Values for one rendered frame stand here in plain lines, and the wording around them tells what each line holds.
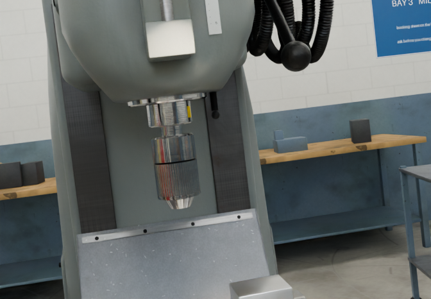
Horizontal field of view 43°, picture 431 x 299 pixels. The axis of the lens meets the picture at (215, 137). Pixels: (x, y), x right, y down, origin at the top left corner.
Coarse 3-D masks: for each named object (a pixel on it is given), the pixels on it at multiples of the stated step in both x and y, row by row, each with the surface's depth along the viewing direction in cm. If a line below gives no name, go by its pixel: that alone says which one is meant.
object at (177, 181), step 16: (192, 144) 58; (160, 160) 57; (176, 160) 57; (192, 160) 58; (160, 176) 58; (176, 176) 57; (192, 176) 58; (160, 192) 58; (176, 192) 57; (192, 192) 58
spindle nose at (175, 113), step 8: (160, 104) 57; (168, 104) 57; (176, 104) 57; (184, 104) 57; (152, 112) 57; (160, 112) 57; (168, 112) 57; (176, 112) 57; (184, 112) 57; (152, 120) 57; (160, 120) 57; (168, 120) 57; (176, 120) 57; (184, 120) 57
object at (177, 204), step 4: (168, 200) 58; (172, 200) 58; (176, 200) 58; (180, 200) 58; (184, 200) 58; (188, 200) 58; (192, 200) 59; (168, 204) 59; (172, 204) 58; (176, 204) 58; (180, 204) 58; (184, 204) 58; (188, 204) 59; (172, 208) 59; (176, 208) 58; (180, 208) 58
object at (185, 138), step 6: (156, 138) 57; (162, 138) 57; (168, 138) 57; (174, 138) 57; (180, 138) 57; (186, 138) 57; (192, 138) 58; (156, 144) 57; (162, 144) 57; (168, 144) 57; (174, 144) 57
